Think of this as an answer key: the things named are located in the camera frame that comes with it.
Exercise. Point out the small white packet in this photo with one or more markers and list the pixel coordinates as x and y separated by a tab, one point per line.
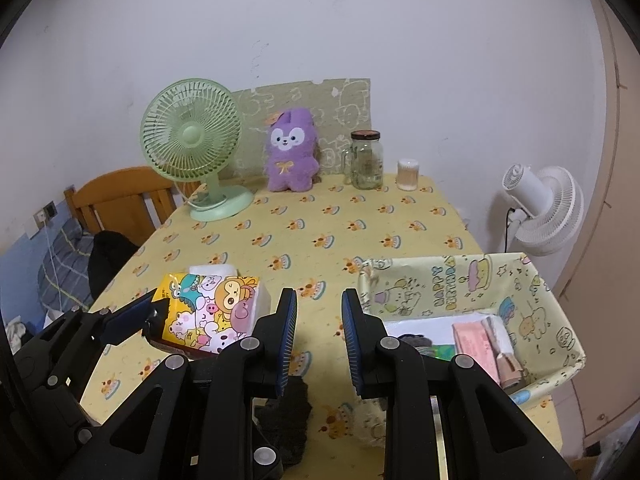
502	335

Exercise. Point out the white floor fan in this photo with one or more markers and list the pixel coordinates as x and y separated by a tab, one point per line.
550	210

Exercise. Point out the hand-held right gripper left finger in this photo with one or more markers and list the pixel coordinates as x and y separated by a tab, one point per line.
289	340

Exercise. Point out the cotton swab container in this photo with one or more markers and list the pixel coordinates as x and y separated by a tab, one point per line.
408	175

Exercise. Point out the plaid grey pillow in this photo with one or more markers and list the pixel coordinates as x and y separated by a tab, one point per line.
65	260

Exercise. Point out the black garment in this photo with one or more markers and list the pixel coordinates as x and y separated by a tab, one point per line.
107	260

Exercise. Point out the green orange tissue pack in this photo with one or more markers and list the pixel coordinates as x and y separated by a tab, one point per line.
442	351

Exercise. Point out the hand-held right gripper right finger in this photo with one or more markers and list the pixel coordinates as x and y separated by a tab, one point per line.
350	340

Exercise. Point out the wooden bed headboard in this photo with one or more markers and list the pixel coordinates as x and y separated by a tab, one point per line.
115	200

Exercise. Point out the cartoon printed board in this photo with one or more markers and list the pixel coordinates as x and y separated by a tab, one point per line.
345	105

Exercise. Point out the pale pink cloth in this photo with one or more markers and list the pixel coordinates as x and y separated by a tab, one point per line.
52	316

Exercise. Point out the black bag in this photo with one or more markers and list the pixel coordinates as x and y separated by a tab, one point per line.
295	410

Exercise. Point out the dark wall socket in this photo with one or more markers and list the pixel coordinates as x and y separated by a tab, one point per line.
50	210

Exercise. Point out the glass jar with lid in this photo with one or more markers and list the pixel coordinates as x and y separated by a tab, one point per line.
367	165

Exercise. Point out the cartoon printed fabric basket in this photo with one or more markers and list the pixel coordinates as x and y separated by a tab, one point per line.
540	310

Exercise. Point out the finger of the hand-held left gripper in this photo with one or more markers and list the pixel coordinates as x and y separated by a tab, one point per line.
127	320
156	330

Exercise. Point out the white paper sheet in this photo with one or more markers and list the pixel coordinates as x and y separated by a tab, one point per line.
430	327

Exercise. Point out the purple plush toy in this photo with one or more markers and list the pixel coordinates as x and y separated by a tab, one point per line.
292	160

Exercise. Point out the green desk fan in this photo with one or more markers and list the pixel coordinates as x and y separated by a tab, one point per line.
190	135

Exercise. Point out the beige socks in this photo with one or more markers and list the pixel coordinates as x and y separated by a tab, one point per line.
510	367

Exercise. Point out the pink packet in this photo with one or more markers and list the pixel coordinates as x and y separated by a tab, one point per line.
472	342

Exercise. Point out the beige door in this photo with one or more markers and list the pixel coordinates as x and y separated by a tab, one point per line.
610	260

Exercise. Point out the cartoon printed tissue pack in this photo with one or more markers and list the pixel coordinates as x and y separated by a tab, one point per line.
215	310

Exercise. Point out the white charger plug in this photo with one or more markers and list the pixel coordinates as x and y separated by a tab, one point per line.
40	216

